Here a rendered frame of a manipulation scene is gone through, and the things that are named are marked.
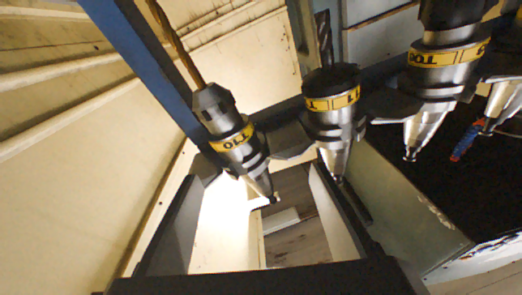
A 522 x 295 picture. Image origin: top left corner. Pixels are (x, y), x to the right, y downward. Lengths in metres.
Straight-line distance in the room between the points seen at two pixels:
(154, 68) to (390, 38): 0.86
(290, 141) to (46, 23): 0.59
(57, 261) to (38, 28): 0.46
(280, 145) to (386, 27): 0.78
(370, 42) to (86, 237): 1.02
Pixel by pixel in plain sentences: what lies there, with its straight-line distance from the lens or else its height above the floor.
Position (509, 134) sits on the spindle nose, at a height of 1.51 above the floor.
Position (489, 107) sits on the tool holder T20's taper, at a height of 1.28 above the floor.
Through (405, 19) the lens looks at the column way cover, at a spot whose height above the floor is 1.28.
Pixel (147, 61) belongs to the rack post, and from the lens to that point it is 0.21.
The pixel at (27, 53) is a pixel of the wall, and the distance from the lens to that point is 0.55.
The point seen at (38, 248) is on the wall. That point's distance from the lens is 0.42.
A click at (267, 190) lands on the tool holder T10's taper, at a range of 0.23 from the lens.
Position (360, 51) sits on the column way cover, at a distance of 0.85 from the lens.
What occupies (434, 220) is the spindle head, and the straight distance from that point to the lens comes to 0.60.
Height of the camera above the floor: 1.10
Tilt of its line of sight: 37 degrees up
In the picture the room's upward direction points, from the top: 153 degrees clockwise
